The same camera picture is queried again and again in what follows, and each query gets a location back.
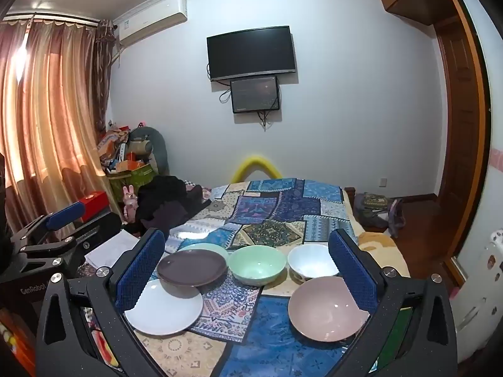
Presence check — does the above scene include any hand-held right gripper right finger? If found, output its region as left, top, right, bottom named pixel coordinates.
left=327, top=227, right=460, bottom=377

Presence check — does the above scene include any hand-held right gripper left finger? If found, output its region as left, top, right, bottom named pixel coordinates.
left=35, top=227, right=166, bottom=377

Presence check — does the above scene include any pink bunny toy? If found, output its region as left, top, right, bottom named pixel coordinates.
left=122, top=184, right=139, bottom=221

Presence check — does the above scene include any green bowl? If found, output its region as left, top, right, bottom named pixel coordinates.
left=228, top=245, right=287, bottom=287

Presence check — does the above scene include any small black monitor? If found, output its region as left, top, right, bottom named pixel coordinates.
left=230, top=75, right=281, bottom=114

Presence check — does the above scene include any yellow foam tube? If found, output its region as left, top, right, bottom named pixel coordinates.
left=230, top=155, right=283, bottom=184

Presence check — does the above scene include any black clothing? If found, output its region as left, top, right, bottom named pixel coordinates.
left=135, top=175, right=213, bottom=240

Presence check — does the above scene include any wooden door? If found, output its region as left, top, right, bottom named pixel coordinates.
left=434, top=16, right=489, bottom=254

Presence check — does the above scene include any white cloth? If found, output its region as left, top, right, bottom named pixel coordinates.
left=84, top=230, right=141, bottom=271

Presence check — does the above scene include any light green plate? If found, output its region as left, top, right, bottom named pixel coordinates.
left=179, top=242, right=229, bottom=262

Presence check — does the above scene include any green box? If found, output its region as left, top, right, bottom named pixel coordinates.
left=108, top=163, right=156, bottom=201

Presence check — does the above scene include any white cabinet with stickers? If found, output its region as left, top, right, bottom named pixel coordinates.
left=448, top=228, right=503, bottom=362

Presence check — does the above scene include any brown patterned curtain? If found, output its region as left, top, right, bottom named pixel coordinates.
left=94, top=19, right=119, bottom=130

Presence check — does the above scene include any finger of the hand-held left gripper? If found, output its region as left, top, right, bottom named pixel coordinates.
left=10, top=201, right=86, bottom=245
left=19, top=212, right=123, bottom=274

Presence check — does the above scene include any grey backpack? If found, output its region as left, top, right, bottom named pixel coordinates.
left=354, top=192, right=405, bottom=237

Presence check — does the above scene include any grey cushion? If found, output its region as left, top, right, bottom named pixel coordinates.
left=130, top=126, right=170, bottom=176

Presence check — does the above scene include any white plate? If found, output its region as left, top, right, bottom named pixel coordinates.
left=124, top=279, right=204, bottom=337

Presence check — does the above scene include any white air conditioner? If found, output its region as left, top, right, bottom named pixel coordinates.
left=114, top=0, right=188, bottom=42

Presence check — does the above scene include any white bowl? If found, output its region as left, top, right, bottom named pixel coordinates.
left=287, top=243, right=339, bottom=283

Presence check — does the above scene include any red box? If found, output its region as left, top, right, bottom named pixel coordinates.
left=65, top=190, right=109, bottom=221

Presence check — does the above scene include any beige fleece blanket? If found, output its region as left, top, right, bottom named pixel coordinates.
left=344, top=188, right=411, bottom=279

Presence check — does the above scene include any pile of clutter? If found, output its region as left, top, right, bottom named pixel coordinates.
left=98, top=120, right=158, bottom=174

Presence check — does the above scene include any brown plate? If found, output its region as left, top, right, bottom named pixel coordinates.
left=156, top=249, right=229, bottom=288

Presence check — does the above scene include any pink bowl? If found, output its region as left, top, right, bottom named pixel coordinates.
left=288, top=276, right=371, bottom=342

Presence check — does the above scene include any pink sheer curtain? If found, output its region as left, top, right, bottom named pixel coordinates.
left=0, top=13, right=113, bottom=222

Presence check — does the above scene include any blue patchwork blanket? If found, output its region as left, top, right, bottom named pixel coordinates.
left=134, top=178, right=378, bottom=377

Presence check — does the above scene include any black wall television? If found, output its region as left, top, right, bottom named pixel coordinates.
left=207, top=25, right=296, bottom=82

